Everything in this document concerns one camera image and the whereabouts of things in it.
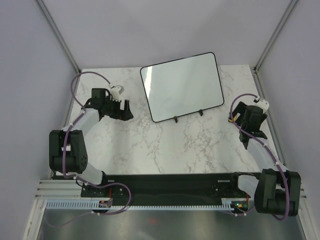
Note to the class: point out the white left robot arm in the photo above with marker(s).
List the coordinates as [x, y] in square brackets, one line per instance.
[67, 149]

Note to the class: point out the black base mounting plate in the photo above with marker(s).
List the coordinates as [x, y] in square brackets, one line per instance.
[169, 188]

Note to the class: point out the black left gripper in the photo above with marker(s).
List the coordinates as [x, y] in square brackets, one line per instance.
[122, 109]

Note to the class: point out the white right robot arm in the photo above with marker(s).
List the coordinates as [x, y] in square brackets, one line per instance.
[277, 190]

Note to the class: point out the yellow bone-shaped whiteboard eraser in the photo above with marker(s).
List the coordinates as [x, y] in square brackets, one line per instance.
[236, 118]

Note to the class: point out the aluminium corner post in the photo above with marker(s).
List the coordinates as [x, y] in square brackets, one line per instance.
[275, 34]
[57, 34]

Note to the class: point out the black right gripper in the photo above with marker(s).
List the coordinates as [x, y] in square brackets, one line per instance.
[240, 108]

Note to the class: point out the aluminium right corner post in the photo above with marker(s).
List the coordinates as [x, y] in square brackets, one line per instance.
[275, 34]

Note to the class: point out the black-framed small whiteboard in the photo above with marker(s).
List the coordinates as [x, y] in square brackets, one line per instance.
[182, 86]

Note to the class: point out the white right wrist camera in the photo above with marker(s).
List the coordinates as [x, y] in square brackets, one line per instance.
[261, 103]

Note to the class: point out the aluminium left corner post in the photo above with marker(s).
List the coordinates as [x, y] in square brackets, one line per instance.
[57, 34]

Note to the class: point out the aluminium frame rail front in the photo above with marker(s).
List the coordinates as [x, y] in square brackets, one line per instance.
[65, 189]

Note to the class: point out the white slotted cable duct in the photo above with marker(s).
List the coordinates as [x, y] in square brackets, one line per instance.
[222, 204]

